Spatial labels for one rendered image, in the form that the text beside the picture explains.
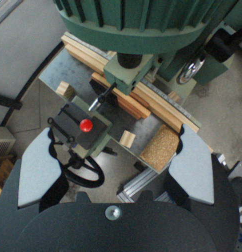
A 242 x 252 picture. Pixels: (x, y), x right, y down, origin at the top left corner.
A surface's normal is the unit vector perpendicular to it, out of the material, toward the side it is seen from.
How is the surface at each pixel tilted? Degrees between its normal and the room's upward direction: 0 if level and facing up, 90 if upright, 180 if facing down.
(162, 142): 23
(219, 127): 0
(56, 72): 0
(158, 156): 14
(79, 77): 0
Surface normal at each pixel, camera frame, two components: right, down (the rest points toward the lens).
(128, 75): -0.01, -0.09
